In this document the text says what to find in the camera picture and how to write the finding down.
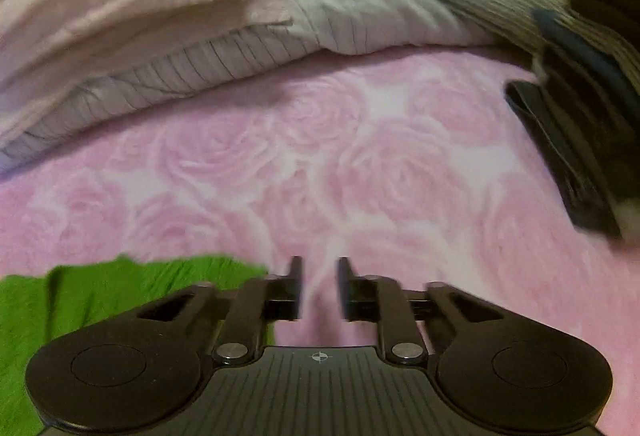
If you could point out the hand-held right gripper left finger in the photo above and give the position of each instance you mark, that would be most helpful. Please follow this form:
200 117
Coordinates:
295 291

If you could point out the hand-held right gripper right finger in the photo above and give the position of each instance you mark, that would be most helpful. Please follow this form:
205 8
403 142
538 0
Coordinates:
345 291

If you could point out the green knitted sweater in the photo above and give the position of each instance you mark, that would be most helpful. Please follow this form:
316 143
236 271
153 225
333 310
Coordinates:
55 306

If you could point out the pink floral blanket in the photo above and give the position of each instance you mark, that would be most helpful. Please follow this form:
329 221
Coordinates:
310 156

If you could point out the stack of dark folded clothes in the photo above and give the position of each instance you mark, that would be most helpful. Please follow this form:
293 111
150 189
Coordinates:
590 126

